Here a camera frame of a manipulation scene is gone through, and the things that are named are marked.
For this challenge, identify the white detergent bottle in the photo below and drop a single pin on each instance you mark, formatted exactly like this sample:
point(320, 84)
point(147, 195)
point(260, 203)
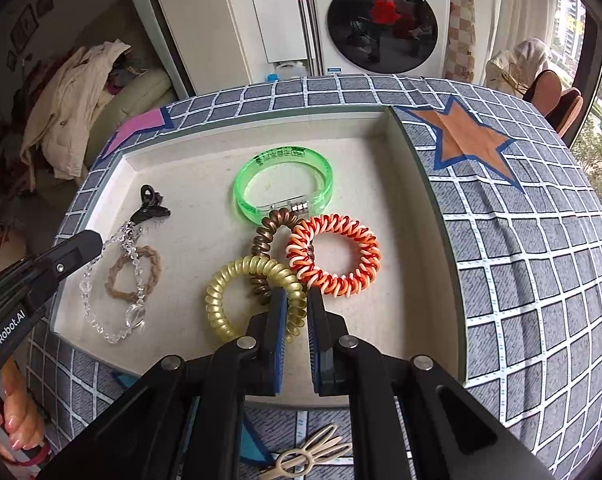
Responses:
point(287, 70)

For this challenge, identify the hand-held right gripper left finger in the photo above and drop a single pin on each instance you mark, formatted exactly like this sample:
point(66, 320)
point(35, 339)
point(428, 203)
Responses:
point(279, 320)

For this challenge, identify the red paper decoration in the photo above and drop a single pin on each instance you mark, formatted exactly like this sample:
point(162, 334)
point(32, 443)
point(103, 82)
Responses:
point(383, 10)

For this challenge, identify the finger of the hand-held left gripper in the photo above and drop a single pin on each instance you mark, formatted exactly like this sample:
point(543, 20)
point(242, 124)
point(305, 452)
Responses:
point(56, 265)

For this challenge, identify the green plastic bangle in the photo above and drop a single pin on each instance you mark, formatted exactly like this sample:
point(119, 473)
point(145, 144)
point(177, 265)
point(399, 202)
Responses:
point(241, 180)

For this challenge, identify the person's left hand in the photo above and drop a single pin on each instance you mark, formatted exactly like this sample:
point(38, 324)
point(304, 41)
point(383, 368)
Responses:
point(23, 410)

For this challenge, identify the checked tablecloth with stars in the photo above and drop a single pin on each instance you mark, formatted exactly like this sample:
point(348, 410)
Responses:
point(531, 310)

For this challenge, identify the brown wooden chair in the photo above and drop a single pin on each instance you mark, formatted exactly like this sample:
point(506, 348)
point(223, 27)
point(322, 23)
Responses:
point(543, 90)
point(568, 110)

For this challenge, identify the brown checked hanging cloth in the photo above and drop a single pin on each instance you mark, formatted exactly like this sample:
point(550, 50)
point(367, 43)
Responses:
point(461, 35)

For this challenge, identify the pale green armchair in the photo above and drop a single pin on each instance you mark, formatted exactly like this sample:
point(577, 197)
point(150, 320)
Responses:
point(141, 95)

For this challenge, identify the white curtain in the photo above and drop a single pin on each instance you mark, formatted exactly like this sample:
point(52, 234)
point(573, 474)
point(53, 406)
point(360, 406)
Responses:
point(526, 0)

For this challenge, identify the beige garment on chair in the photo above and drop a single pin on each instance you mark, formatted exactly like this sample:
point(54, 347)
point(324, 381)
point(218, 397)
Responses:
point(531, 52)

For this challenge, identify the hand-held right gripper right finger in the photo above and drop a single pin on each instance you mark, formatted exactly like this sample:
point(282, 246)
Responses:
point(315, 330)

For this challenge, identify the black hair claw clip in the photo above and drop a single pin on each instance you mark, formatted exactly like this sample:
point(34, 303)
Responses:
point(153, 212)

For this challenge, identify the red elastic band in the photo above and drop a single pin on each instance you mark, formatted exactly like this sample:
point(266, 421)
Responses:
point(33, 456)

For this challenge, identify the shallow grey cardboard box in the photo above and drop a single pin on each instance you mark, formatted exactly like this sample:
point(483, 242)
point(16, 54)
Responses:
point(191, 170)

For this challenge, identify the beige hair clip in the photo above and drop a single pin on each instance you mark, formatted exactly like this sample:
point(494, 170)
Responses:
point(291, 460)

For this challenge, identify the white tall cabinet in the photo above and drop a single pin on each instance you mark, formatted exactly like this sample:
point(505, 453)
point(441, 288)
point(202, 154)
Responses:
point(206, 20)

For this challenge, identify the beige jacket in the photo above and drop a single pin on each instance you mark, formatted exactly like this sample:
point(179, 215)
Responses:
point(66, 105)

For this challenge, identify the dark window frame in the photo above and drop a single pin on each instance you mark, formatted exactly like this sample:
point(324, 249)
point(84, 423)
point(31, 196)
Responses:
point(588, 75)

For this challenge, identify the small black picture frame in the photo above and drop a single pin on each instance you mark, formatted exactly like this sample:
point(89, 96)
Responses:
point(44, 6)

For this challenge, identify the large black picture frame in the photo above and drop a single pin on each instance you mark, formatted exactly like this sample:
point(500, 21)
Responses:
point(23, 27)

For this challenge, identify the white washing machine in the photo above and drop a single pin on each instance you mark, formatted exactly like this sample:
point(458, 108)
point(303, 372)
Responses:
point(331, 50)

